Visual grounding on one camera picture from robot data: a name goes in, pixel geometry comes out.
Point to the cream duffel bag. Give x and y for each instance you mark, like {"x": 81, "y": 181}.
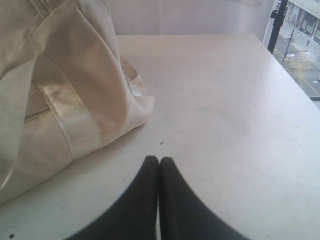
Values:
{"x": 65, "y": 91}

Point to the black tripod pole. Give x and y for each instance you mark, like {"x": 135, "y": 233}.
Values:
{"x": 278, "y": 16}

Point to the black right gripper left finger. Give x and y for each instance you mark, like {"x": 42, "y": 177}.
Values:
{"x": 133, "y": 215}

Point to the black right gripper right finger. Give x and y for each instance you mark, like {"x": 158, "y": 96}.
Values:
{"x": 182, "y": 215}

